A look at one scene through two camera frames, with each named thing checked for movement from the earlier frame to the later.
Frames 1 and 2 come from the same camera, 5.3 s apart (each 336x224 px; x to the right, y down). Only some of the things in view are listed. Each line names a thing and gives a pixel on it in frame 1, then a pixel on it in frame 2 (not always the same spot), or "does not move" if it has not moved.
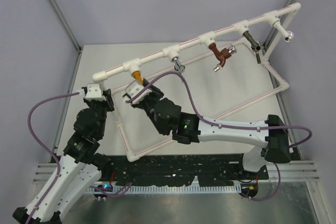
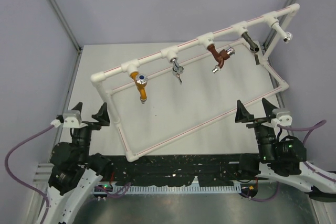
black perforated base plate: [205, 170] does not move
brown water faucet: [222, 55] does not move
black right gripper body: [149, 104] -> [265, 136]
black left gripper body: [103, 107] -> [84, 137]
